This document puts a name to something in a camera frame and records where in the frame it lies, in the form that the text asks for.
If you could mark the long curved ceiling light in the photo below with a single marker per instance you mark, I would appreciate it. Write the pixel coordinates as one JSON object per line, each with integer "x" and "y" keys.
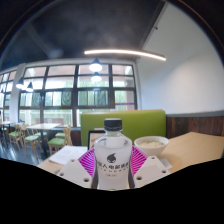
{"x": 126, "y": 52}

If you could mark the green-seated wooden chairs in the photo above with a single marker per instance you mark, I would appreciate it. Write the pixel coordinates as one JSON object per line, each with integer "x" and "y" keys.
{"x": 56, "y": 140}

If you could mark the white ceramic bowl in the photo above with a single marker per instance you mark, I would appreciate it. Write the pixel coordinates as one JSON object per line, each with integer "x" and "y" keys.
{"x": 151, "y": 146}

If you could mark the green upholstered bench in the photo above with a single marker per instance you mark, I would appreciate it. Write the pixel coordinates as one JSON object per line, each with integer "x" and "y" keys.
{"x": 140, "y": 121}

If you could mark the square wooden dining table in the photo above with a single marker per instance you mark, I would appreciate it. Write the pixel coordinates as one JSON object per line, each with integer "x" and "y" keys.
{"x": 43, "y": 126}

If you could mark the white paper napkin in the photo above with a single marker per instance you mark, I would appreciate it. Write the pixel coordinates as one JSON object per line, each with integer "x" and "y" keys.
{"x": 166, "y": 162}

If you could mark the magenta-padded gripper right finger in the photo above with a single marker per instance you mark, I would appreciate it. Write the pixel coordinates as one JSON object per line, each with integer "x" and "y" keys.
{"x": 153, "y": 170}

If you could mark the black pendant lamp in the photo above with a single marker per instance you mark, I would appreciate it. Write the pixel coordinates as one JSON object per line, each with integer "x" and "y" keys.
{"x": 20, "y": 84}
{"x": 96, "y": 78}
{"x": 95, "y": 66}
{"x": 29, "y": 88}

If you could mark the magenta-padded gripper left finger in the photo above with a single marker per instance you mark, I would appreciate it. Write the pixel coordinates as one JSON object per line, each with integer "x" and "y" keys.
{"x": 75, "y": 171}

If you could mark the white paper sheets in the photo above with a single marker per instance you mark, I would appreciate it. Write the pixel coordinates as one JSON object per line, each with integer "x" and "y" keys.
{"x": 68, "y": 154}

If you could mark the clear black-capped water bottle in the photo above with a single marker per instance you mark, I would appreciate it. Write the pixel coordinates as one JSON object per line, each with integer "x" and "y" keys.
{"x": 112, "y": 156}

